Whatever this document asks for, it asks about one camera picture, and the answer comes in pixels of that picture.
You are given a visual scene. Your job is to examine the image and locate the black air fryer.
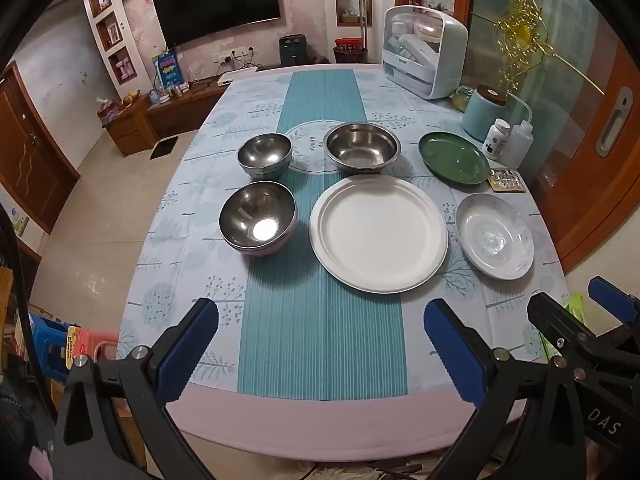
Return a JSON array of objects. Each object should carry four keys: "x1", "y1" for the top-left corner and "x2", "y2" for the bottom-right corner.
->
[{"x1": 278, "y1": 34, "x2": 307, "y2": 66}]

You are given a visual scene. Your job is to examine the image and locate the steel bowl green outside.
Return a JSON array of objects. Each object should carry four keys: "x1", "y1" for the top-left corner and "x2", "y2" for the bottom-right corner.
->
[{"x1": 237, "y1": 132, "x2": 293, "y2": 181}]

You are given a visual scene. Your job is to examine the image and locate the white pill bottle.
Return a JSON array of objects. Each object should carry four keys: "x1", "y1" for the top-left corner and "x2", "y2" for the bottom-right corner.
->
[{"x1": 482, "y1": 118, "x2": 511, "y2": 161}]

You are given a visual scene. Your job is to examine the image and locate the white dish cabinet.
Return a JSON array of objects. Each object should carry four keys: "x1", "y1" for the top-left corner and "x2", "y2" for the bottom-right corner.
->
[{"x1": 382, "y1": 5, "x2": 469, "y2": 100}]

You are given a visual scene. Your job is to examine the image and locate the pink plastic stool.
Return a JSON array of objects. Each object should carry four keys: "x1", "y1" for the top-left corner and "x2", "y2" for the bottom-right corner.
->
[{"x1": 81, "y1": 329, "x2": 121, "y2": 362}]

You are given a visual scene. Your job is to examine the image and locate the large white plate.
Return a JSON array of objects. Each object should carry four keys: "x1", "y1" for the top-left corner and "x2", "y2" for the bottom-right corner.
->
[{"x1": 309, "y1": 175, "x2": 449, "y2": 294}]

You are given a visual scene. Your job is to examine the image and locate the blue plastic stool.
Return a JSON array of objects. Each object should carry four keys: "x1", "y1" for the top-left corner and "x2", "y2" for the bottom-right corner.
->
[{"x1": 27, "y1": 310, "x2": 71, "y2": 382}]

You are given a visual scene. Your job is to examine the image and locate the black television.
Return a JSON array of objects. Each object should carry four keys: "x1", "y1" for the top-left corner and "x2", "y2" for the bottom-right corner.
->
[{"x1": 151, "y1": 0, "x2": 282, "y2": 50}]

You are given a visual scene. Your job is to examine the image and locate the black floor mat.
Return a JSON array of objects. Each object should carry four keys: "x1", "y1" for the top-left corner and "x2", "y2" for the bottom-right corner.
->
[{"x1": 150, "y1": 137, "x2": 180, "y2": 160}]

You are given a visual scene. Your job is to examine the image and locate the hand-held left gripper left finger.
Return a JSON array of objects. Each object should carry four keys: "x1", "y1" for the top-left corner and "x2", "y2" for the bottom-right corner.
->
[{"x1": 50, "y1": 297, "x2": 221, "y2": 480}]

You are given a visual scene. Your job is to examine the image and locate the clear squeeze bottle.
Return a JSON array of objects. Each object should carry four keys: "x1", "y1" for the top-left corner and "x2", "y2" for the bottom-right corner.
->
[{"x1": 500, "y1": 95, "x2": 535, "y2": 170}]

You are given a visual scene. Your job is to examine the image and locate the gold door ornament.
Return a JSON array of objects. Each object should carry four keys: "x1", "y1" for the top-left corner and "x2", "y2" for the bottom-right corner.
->
[{"x1": 492, "y1": 0, "x2": 606, "y2": 96}]

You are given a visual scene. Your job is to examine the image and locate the blister pack on yellow card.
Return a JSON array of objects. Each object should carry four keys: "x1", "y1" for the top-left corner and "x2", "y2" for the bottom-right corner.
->
[{"x1": 487, "y1": 169, "x2": 527, "y2": 194}]

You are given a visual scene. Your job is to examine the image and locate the green plate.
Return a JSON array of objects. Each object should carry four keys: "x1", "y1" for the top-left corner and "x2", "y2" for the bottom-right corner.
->
[{"x1": 418, "y1": 131, "x2": 491, "y2": 186}]

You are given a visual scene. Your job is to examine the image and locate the steel bowl pink outside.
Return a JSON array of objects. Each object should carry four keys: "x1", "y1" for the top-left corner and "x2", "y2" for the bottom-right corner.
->
[{"x1": 218, "y1": 181, "x2": 299, "y2": 259}]

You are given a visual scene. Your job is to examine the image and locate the wooden television cabinet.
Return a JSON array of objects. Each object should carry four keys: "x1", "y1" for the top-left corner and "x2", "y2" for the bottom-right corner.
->
[{"x1": 106, "y1": 67, "x2": 261, "y2": 157}]

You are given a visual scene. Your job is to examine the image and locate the tree print teal tablecloth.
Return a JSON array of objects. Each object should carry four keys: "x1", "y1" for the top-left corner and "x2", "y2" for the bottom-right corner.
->
[{"x1": 116, "y1": 65, "x2": 571, "y2": 402}]

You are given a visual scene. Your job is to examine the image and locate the wooden room door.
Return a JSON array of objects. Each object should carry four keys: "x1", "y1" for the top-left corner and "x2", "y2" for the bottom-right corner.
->
[{"x1": 0, "y1": 62, "x2": 81, "y2": 234}]

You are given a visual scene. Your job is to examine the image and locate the white wall shelves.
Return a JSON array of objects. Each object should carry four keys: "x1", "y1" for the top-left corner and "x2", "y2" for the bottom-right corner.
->
[{"x1": 80, "y1": 0, "x2": 139, "y2": 87}]

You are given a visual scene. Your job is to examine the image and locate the wide steel bowl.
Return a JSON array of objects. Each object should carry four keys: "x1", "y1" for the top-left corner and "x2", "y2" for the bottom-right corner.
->
[{"x1": 323, "y1": 122, "x2": 402, "y2": 175}]

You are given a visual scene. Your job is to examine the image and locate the teal canister brown lid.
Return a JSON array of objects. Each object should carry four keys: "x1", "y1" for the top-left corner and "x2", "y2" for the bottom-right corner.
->
[{"x1": 461, "y1": 85, "x2": 508, "y2": 143}]

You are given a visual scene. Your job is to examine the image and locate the blue printed box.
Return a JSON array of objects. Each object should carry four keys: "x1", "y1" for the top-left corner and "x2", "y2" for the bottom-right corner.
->
[{"x1": 152, "y1": 51, "x2": 182, "y2": 90}]

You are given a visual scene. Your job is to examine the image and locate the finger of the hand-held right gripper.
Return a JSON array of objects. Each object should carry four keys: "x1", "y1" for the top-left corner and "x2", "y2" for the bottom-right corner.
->
[
  {"x1": 587, "y1": 276, "x2": 640, "y2": 346},
  {"x1": 527, "y1": 292, "x2": 608, "y2": 366}
]

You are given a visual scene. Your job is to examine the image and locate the wall power sockets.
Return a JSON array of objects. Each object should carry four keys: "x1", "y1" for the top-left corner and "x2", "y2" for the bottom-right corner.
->
[{"x1": 216, "y1": 47, "x2": 256, "y2": 64}]

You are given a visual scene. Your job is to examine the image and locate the pink tissue box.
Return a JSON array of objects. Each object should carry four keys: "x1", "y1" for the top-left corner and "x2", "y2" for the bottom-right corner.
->
[{"x1": 96, "y1": 97, "x2": 124, "y2": 128}]

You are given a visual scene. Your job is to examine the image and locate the wooden glass sliding door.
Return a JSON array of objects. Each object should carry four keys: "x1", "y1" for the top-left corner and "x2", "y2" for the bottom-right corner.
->
[{"x1": 470, "y1": 0, "x2": 640, "y2": 272}]

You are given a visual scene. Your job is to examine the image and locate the silver door handle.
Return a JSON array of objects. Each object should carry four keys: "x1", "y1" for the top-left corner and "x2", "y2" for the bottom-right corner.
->
[{"x1": 596, "y1": 86, "x2": 634, "y2": 157}]

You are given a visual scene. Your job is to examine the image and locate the white set-top box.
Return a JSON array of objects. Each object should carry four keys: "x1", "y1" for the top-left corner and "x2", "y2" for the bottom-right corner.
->
[{"x1": 217, "y1": 67, "x2": 259, "y2": 86}]

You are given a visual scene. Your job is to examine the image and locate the pink table cover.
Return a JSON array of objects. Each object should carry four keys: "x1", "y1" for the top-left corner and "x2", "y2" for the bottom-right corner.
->
[{"x1": 165, "y1": 384, "x2": 533, "y2": 465}]

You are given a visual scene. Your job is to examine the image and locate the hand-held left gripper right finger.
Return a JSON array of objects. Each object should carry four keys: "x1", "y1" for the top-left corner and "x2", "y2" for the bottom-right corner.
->
[{"x1": 424, "y1": 298, "x2": 586, "y2": 480}]

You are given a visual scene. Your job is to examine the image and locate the white patterned plate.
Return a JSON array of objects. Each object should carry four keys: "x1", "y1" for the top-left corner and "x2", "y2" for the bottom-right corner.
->
[{"x1": 455, "y1": 193, "x2": 535, "y2": 281}]

